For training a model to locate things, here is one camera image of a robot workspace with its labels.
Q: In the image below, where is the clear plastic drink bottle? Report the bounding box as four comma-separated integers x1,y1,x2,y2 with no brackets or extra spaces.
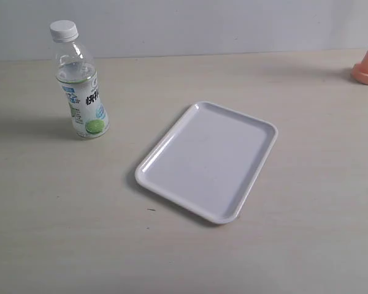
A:
54,32,110,138

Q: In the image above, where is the white bottle cap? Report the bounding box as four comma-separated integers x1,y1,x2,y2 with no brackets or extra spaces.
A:
50,20,79,43

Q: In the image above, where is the white rectangular plastic tray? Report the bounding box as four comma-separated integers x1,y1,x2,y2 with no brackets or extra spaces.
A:
134,101,278,225

